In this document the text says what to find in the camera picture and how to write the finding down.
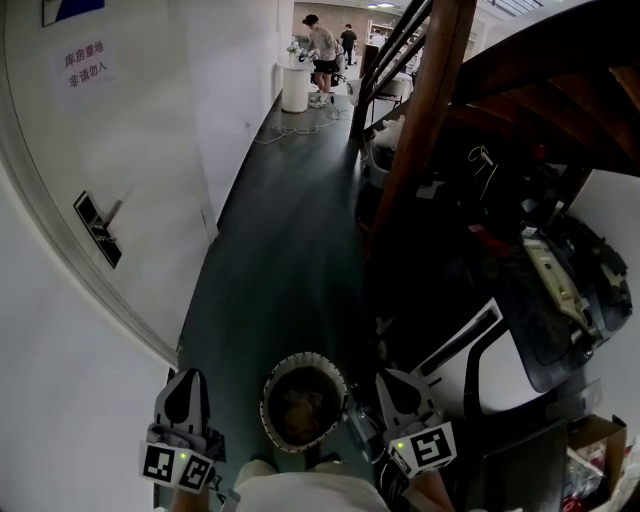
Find white paper sign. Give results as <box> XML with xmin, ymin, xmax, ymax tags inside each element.
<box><xmin>51</xmin><ymin>35</ymin><xmax>120</xmax><ymax>104</ymax></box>

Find brown wooden staircase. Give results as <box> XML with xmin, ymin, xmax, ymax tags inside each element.
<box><xmin>447</xmin><ymin>0</ymin><xmax>640</xmax><ymax>177</ymax></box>

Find metal door handle plate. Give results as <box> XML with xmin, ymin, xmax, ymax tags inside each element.
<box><xmin>73</xmin><ymin>190</ymin><xmax>124</xmax><ymax>270</ymax></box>

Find brown wooden post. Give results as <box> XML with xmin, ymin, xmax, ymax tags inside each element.
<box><xmin>363</xmin><ymin>0</ymin><xmax>479</xmax><ymax>261</ymax></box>

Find beige clothes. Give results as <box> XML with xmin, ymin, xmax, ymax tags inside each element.
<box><xmin>280</xmin><ymin>388</ymin><xmax>327</xmax><ymax>437</ymax></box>

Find blue and white sign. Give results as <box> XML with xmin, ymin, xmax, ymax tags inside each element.
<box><xmin>41</xmin><ymin>0</ymin><xmax>107</xmax><ymax>28</ymax></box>

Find white door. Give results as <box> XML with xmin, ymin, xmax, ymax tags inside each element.
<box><xmin>0</xmin><ymin>0</ymin><xmax>221</xmax><ymax>361</ymax></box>

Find person's right shoe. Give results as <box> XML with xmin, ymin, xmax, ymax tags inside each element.
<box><xmin>307</xmin><ymin>451</ymin><xmax>344</xmax><ymax>471</ymax></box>

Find person's beige shorts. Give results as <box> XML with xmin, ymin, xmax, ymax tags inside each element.
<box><xmin>233</xmin><ymin>458</ymin><xmax>392</xmax><ymax>512</ymax></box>

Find white cylindrical bin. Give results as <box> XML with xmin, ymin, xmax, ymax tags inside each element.
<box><xmin>280</xmin><ymin>63</ymin><xmax>311</xmax><ymax>114</ymax></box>

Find person's right forearm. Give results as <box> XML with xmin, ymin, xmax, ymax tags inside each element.
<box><xmin>409</xmin><ymin>469</ymin><xmax>455</xmax><ymax>512</ymax></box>

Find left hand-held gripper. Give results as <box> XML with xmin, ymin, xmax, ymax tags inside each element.
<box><xmin>139</xmin><ymin>368</ymin><xmax>227</xmax><ymax>495</ymax></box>

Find person's left forearm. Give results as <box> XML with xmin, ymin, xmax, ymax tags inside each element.
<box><xmin>172</xmin><ymin>487</ymin><xmax>211</xmax><ymax>512</ymax></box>

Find white and black appliance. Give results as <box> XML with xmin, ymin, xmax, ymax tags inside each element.
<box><xmin>374</xmin><ymin>234</ymin><xmax>599</xmax><ymax>426</ymax></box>

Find white floor cable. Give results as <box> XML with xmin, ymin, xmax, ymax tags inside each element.
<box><xmin>252</xmin><ymin>93</ymin><xmax>354</xmax><ymax>146</ymax></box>

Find brown cardboard box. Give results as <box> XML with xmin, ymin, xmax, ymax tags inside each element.
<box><xmin>564</xmin><ymin>413</ymin><xmax>629</xmax><ymax>512</ymax></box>

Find white plastic bag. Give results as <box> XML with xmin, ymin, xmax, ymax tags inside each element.
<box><xmin>372</xmin><ymin>114</ymin><xmax>407</xmax><ymax>147</ymax></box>

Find white woven laundry basket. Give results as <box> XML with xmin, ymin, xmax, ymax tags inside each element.
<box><xmin>258</xmin><ymin>350</ymin><xmax>350</xmax><ymax>454</ymax></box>

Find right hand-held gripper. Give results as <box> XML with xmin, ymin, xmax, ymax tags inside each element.
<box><xmin>374</xmin><ymin>367</ymin><xmax>459</xmax><ymax>480</ymax></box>

